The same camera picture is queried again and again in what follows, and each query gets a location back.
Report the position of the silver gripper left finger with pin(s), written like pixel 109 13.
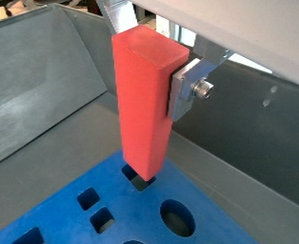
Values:
pixel 119 14

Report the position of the red rectangular block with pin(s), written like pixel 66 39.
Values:
pixel 146 59

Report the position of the blue foam shape board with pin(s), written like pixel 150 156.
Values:
pixel 111 207

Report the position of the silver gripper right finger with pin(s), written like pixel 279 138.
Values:
pixel 190 82

